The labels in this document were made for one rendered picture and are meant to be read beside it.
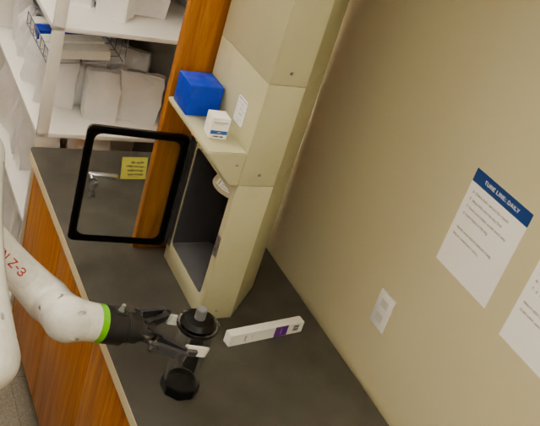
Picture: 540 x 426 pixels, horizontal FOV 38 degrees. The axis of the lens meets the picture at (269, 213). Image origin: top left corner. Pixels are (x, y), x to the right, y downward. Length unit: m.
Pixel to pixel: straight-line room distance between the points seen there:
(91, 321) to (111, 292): 0.57
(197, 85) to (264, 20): 0.27
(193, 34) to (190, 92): 0.20
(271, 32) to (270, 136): 0.27
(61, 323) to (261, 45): 0.85
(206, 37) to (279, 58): 0.39
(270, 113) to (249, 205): 0.28
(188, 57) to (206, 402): 0.96
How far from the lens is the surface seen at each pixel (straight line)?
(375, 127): 2.35
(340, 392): 2.34
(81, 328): 1.84
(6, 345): 1.59
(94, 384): 2.46
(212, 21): 2.31
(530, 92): 1.93
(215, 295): 2.36
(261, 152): 2.11
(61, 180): 2.91
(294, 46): 2.00
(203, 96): 2.20
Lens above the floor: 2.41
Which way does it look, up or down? 29 degrees down
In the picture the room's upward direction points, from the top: 18 degrees clockwise
